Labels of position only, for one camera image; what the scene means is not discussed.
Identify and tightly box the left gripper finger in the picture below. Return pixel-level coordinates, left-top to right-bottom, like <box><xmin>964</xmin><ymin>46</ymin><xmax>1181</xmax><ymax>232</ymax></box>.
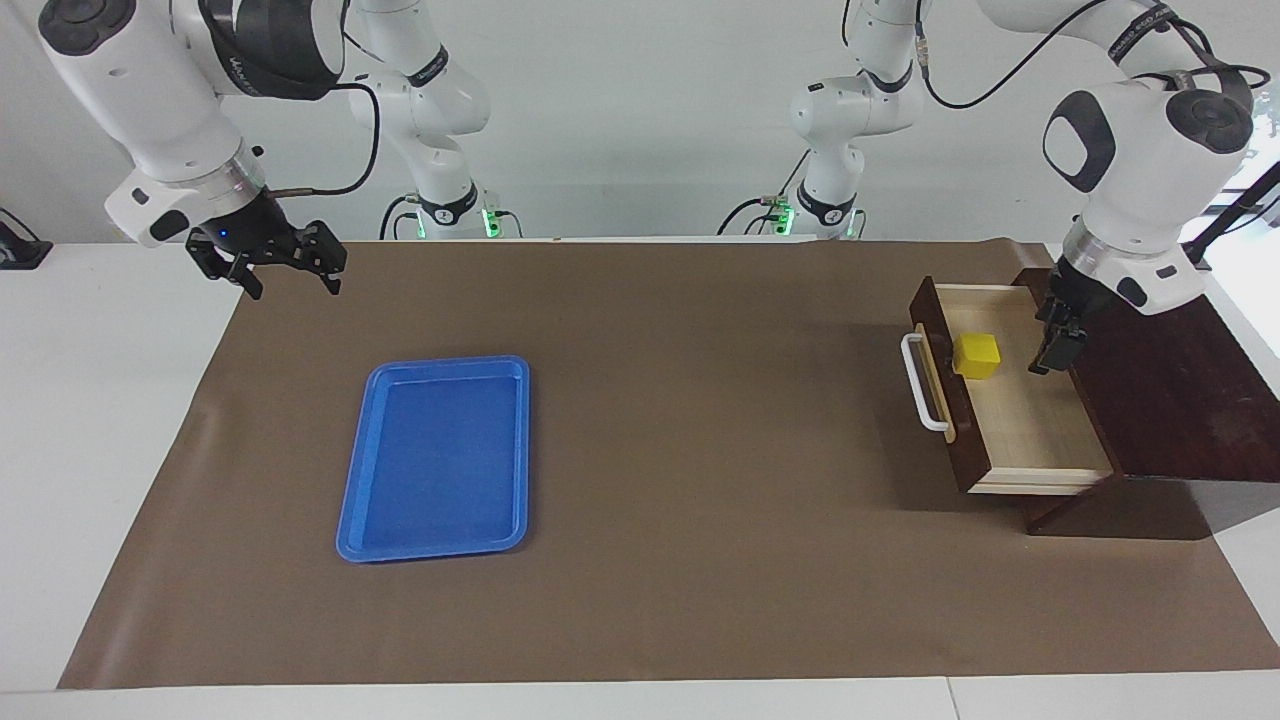
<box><xmin>1029</xmin><ymin>311</ymin><xmax>1062</xmax><ymax>377</ymax></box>
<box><xmin>1052</xmin><ymin>318</ymin><xmax>1087</xmax><ymax>372</ymax></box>

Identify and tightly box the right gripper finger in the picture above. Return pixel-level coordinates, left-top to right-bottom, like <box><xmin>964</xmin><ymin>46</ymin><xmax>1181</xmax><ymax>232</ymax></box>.
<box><xmin>300</xmin><ymin>219</ymin><xmax>349</xmax><ymax>295</ymax></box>
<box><xmin>189</xmin><ymin>242</ymin><xmax>265</xmax><ymax>300</ymax></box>

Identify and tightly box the yellow cube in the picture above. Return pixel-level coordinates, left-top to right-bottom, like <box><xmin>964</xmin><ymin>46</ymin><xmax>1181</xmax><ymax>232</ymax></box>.
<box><xmin>952</xmin><ymin>333</ymin><xmax>1002</xmax><ymax>381</ymax></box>

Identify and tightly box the wooden drawer with white handle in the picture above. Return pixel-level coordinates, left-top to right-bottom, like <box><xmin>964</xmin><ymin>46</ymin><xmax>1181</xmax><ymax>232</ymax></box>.
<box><xmin>900</xmin><ymin>277</ymin><xmax>1117</xmax><ymax>498</ymax></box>

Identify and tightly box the dark wooden cabinet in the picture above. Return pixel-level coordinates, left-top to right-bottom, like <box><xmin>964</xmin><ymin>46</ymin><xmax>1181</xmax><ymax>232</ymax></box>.
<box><xmin>1010</xmin><ymin>266</ymin><xmax>1280</xmax><ymax>539</ymax></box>

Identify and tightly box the blue plastic tray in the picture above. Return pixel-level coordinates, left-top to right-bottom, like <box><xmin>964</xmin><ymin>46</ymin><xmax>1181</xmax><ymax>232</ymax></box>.
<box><xmin>335</xmin><ymin>355</ymin><xmax>531</xmax><ymax>564</ymax></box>

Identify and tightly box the brown table mat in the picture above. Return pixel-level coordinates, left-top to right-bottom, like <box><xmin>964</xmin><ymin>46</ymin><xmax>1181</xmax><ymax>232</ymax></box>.
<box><xmin>57</xmin><ymin>237</ymin><xmax>1280</xmax><ymax>691</ymax></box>

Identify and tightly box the black base cable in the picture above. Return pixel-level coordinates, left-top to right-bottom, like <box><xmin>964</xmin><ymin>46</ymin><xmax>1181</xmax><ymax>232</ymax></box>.
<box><xmin>378</xmin><ymin>194</ymin><xmax>423</xmax><ymax>242</ymax></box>
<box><xmin>714</xmin><ymin>150</ymin><xmax>807</xmax><ymax>237</ymax></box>

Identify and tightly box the black camera stand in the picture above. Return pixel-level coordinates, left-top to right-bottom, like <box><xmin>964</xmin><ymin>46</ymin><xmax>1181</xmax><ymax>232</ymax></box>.
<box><xmin>1180</xmin><ymin>160</ymin><xmax>1280</xmax><ymax>272</ymax></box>

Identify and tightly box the black clamp mount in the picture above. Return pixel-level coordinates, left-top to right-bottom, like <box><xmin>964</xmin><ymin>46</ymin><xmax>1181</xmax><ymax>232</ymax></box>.
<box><xmin>0</xmin><ymin>207</ymin><xmax>54</xmax><ymax>271</ymax></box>

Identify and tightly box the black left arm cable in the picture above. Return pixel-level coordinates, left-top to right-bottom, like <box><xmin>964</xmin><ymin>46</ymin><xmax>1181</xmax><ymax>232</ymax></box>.
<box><xmin>914</xmin><ymin>0</ymin><xmax>1273</xmax><ymax>113</ymax></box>

